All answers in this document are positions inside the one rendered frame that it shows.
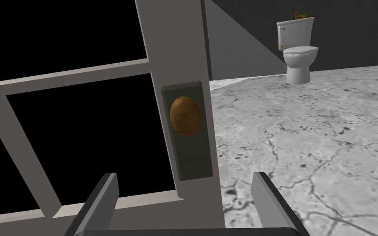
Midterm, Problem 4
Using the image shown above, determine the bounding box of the grey glazed door leaf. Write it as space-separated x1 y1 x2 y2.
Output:
0 0 226 236

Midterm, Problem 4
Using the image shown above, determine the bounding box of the white toilet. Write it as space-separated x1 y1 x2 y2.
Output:
276 10 319 86

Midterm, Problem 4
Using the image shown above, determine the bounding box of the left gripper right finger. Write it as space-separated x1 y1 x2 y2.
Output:
250 171 311 236

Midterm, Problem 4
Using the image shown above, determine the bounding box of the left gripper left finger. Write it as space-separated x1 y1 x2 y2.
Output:
64 172 120 236

